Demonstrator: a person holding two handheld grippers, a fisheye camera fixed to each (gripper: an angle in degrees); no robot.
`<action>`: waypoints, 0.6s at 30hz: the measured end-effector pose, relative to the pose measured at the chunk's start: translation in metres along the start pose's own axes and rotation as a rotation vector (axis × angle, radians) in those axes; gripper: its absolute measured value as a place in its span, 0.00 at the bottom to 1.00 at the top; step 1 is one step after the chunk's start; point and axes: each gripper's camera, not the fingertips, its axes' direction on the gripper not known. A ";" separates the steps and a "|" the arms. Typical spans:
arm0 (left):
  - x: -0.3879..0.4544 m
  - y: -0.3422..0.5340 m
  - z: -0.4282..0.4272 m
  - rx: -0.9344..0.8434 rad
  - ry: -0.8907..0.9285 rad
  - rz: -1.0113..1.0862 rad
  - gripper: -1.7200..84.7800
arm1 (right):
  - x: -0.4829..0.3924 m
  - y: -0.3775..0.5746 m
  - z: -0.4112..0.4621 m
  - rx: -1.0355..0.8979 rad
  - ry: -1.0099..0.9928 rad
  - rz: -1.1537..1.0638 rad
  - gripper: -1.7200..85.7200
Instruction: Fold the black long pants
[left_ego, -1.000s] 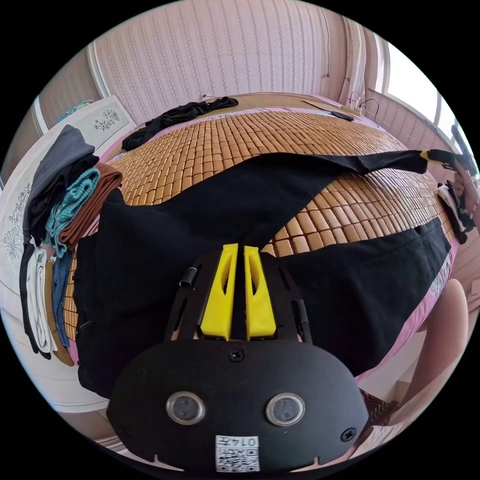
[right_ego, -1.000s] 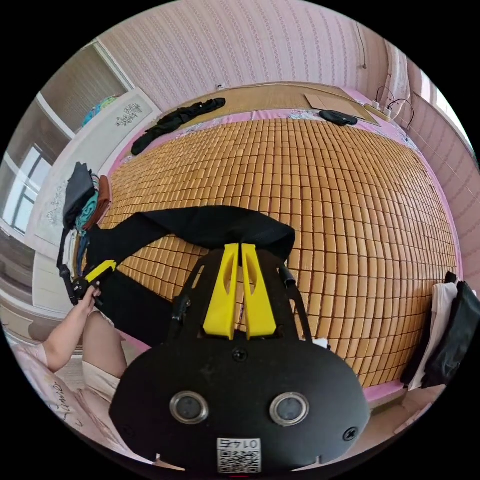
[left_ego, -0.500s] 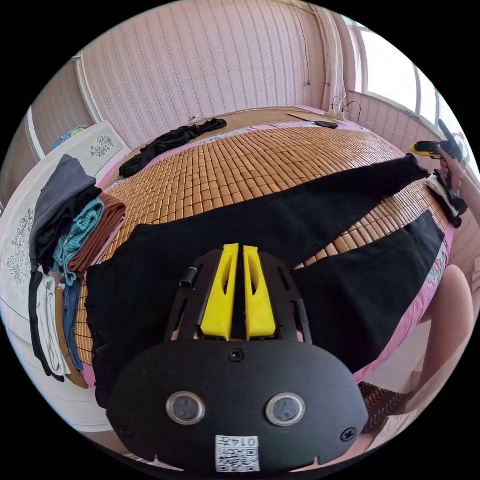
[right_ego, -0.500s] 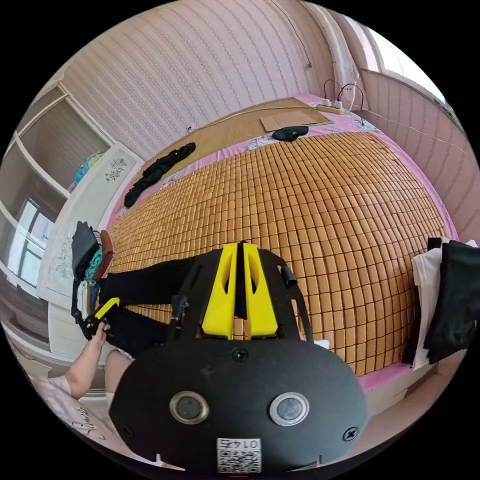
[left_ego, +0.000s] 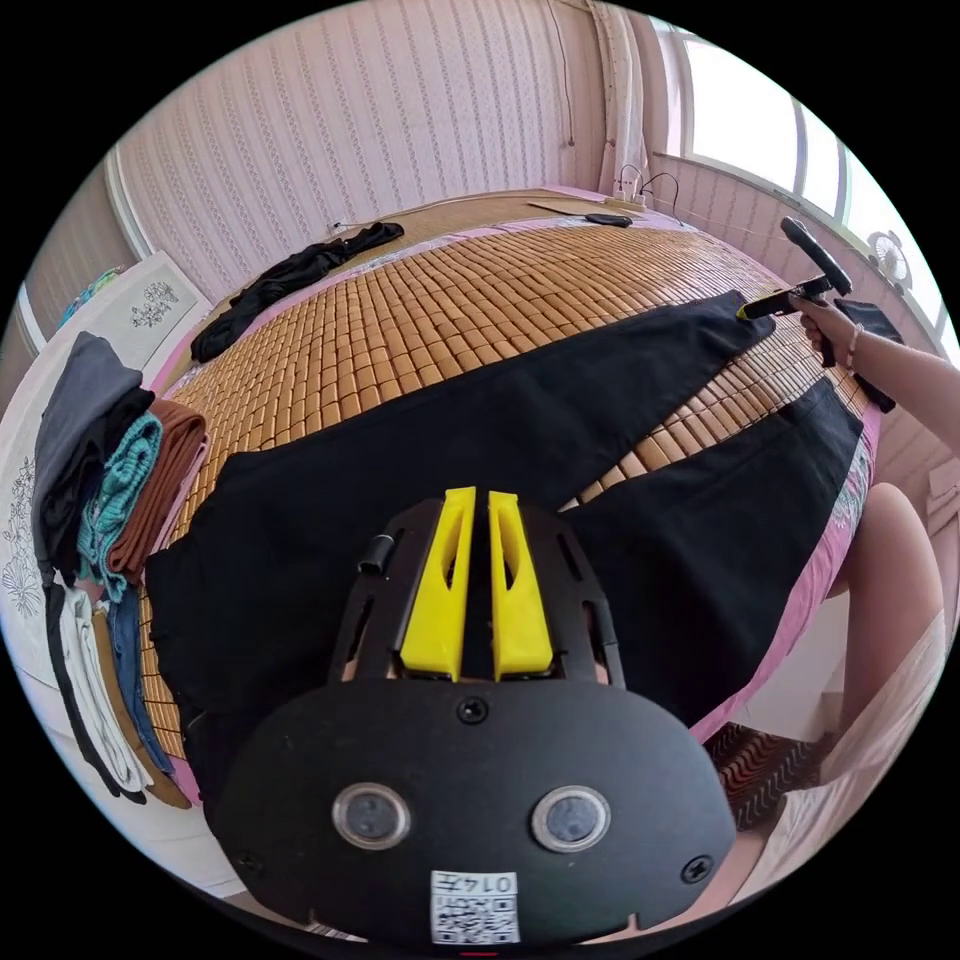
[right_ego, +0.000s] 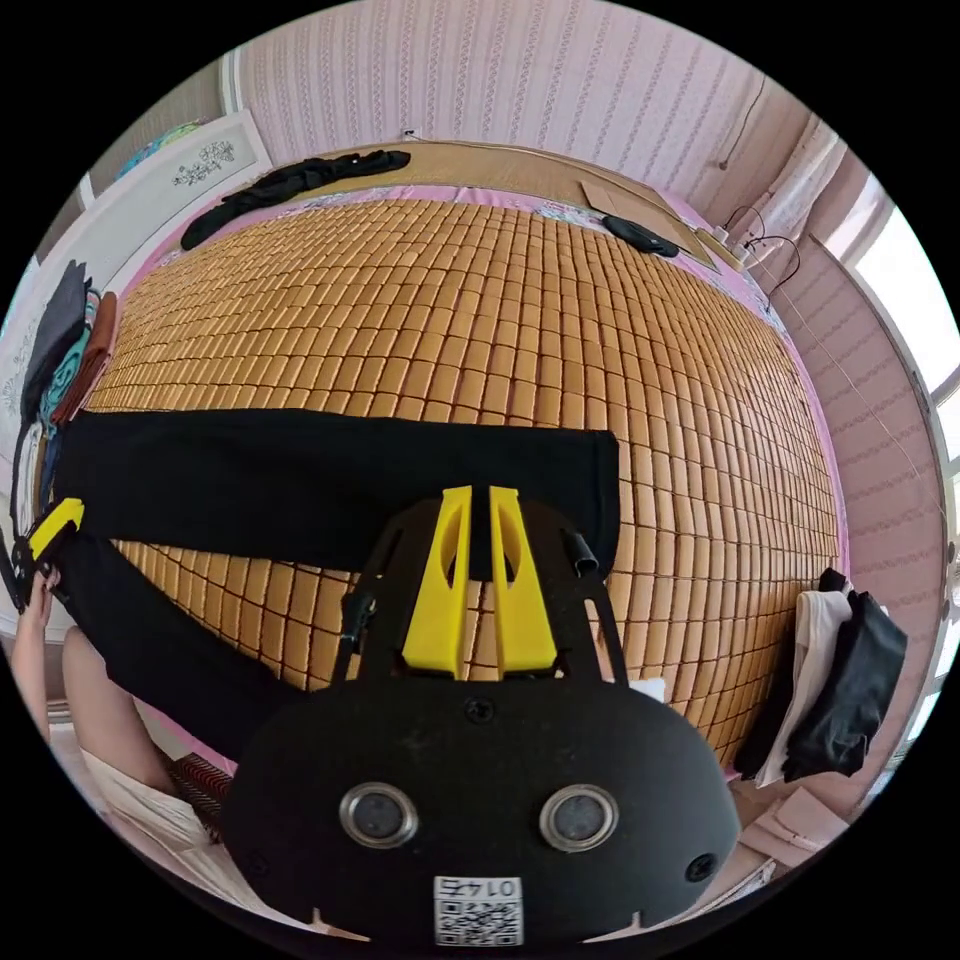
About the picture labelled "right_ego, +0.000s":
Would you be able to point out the flat cardboard sheet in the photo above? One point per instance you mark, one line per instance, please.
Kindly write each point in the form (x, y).
(637, 196)

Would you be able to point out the black long pants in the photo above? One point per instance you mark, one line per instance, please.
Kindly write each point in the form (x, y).
(315, 480)

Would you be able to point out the person's left hand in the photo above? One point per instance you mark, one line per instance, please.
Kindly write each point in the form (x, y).
(37, 596)

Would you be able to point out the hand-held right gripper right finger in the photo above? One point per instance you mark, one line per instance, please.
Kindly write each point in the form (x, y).
(521, 607)

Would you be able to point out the crumpled black garment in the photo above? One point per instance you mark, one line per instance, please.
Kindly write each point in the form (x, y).
(292, 187)

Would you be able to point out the flat black oval pad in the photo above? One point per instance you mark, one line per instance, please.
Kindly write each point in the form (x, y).
(637, 234)

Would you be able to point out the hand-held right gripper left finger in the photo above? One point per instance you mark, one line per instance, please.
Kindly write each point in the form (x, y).
(437, 600)

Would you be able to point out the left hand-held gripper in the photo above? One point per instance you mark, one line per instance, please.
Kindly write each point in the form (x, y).
(18, 562)

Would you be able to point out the white panel with floral print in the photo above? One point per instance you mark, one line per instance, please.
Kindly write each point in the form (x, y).
(187, 180)

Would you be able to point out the black and white clothes pile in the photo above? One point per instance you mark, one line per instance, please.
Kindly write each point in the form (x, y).
(840, 675)

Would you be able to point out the pile of clothes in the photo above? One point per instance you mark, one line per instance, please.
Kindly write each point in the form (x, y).
(64, 352)

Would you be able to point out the person's body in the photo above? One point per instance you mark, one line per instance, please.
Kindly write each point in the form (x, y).
(120, 720)

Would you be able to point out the bed with woven mat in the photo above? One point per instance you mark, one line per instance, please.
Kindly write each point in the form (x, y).
(525, 352)

